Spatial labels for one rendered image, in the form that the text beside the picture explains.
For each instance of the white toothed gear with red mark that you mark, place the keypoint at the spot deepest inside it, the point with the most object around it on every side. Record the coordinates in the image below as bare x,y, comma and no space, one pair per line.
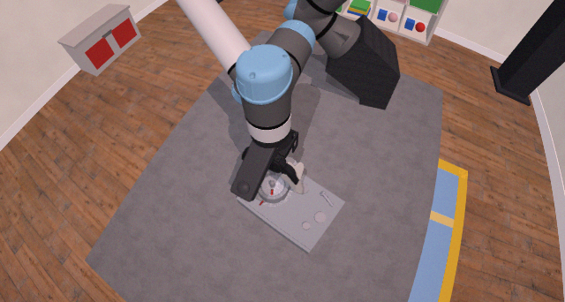
268,190

